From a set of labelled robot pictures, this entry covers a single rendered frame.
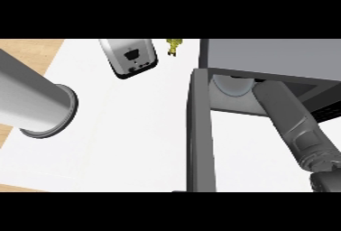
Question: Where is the grey microwave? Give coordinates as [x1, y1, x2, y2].
[198, 39, 341, 125]

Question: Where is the pale glass microwave turntable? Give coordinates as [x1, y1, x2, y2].
[211, 74, 255, 97]

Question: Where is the small yellow-green object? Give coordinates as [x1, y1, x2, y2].
[165, 39, 184, 58]

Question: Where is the dark grey microwave door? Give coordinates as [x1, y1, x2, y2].
[184, 68, 218, 193]

